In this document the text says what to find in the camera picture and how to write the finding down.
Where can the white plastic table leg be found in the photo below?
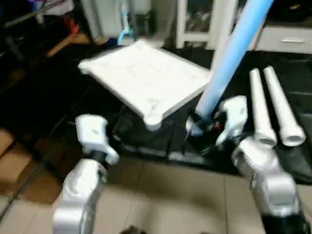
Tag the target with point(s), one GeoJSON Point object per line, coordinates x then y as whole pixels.
{"type": "Point", "coordinates": [261, 107]}
{"type": "Point", "coordinates": [223, 29]}
{"type": "Point", "coordinates": [234, 53]}
{"type": "Point", "coordinates": [282, 107]}

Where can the white plastic table top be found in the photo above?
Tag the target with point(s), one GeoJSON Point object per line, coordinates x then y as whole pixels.
{"type": "Point", "coordinates": [146, 78]}

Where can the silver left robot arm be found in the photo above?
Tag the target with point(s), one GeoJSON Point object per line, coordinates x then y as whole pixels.
{"type": "Point", "coordinates": [78, 200]}

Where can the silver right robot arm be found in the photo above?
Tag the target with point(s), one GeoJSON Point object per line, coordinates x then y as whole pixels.
{"type": "Point", "coordinates": [265, 180]}

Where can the white drawer cabinet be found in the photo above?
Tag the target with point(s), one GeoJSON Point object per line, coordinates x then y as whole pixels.
{"type": "Point", "coordinates": [287, 39]}
{"type": "Point", "coordinates": [195, 22]}

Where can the light blue hanger hook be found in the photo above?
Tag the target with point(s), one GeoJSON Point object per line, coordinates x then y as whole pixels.
{"type": "Point", "coordinates": [126, 31]}

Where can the black left robot foot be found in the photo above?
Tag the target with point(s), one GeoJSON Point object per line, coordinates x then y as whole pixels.
{"type": "Point", "coordinates": [132, 230]}

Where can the black work mat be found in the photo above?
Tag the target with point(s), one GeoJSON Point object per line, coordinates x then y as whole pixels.
{"type": "Point", "coordinates": [58, 97]}

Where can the brown cardboard box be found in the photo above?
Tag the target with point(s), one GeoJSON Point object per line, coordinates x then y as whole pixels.
{"type": "Point", "coordinates": [12, 161]}

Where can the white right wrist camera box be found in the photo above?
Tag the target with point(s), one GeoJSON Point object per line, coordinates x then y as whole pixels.
{"type": "Point", "coordinates": [234, 117]}

